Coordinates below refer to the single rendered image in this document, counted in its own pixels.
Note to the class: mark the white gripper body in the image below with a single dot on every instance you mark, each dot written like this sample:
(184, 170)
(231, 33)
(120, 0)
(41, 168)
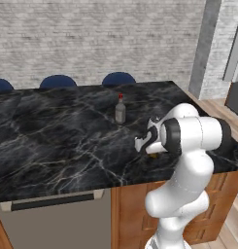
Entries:
(143, 145)

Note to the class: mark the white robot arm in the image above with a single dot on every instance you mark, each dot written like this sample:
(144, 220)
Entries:
(188, 181)

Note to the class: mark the small brown item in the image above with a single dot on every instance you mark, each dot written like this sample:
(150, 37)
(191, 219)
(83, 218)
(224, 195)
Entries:
(153, 155)

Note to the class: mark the black appliance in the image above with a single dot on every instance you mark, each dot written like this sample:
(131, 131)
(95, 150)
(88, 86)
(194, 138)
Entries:
(235, 99)

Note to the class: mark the wooden cupboard side panel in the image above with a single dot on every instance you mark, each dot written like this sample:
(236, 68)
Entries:
(0, 235)

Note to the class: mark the clear liquor bottle red cap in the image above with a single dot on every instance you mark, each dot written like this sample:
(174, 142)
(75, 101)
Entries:
(120, 112)

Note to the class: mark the blue round-backed chair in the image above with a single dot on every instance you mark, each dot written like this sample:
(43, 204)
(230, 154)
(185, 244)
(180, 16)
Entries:
(58, 81)
(118, 78)
(0, 85)

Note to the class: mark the grey dishwasher door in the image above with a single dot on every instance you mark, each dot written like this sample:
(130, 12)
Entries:
(59, 227)

